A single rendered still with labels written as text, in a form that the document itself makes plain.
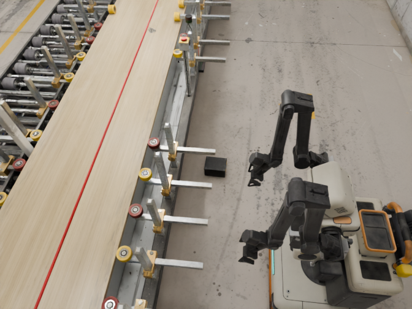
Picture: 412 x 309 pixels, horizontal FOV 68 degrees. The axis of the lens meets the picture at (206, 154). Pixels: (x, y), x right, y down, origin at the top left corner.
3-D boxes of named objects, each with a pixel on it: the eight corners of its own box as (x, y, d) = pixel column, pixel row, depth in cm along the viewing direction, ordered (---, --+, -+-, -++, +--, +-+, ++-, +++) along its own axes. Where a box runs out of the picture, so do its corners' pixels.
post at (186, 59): (192, 92, 261) (188, 46, 225) (191, 96, 258) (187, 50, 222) (187, 92, 262) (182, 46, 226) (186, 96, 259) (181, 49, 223)
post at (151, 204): (166, 234, 194) (153, 198, 155) (165, 239, 192) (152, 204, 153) (160, 233, 194) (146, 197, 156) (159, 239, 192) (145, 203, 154)
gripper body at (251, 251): (243, 256, 138) (254, 252, 133) (244, 235, 144) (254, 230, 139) (255, 260, 141) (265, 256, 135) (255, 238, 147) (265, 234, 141)
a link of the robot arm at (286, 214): (309, 207, 94) (306, 177, 101) (290, 205, 94) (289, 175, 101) (280, 252, 129) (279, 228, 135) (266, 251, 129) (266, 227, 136)
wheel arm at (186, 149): (215, 152, 209) (215, 148, 205) (214, 156, 207) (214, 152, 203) (153, 148, 212) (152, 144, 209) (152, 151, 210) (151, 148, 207)
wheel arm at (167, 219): (208, 221, 181) (208, 218, 178) (207, 227, 179) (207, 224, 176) (137, 215, 185) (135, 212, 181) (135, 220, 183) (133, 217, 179)
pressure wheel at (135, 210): (133, 225, 180) (129, 217, 171) (131, 213, 185) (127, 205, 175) (146, 222, 181) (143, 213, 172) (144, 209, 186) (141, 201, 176)
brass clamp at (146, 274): (159, 254, 171) (157, 251, 167) (154, 279, 163) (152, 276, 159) (148, 252, 171) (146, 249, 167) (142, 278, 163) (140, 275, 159)
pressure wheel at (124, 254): (123, 269, 165) (118, 263, 156) (119, 256, 169) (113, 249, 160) (137, 262, 167) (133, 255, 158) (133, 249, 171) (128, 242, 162)
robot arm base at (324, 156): (330, 171, 150) (327, 152, 157) (320, 165, 147) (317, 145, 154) (316, 178, 156) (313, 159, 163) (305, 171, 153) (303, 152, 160)
